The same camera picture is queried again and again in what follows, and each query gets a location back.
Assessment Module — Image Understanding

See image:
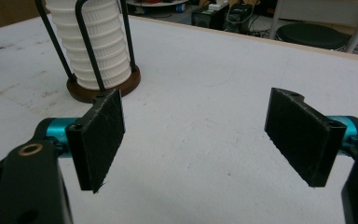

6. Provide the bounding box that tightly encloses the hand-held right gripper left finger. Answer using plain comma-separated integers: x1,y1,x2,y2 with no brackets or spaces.
45,88,127,194

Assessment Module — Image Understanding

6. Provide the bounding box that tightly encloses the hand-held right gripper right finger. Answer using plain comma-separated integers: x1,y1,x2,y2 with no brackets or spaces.
263,87,358,189

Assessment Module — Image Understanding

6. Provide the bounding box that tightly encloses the black wire cup holder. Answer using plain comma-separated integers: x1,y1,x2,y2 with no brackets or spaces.
34,0,142,105

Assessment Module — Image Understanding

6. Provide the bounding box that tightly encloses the stack of white paper cups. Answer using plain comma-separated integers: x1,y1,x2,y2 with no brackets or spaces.
45,0,133,91

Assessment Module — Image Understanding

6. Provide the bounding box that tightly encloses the white table cover sheet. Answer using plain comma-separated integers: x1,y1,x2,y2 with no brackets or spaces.
0,15,358,224

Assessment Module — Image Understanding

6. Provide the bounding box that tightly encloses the round black stool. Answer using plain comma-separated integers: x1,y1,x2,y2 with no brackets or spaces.
275,22,352,51

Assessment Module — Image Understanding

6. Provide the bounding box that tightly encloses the black computer tower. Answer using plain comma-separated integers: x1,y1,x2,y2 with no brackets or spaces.
191,3,230,31

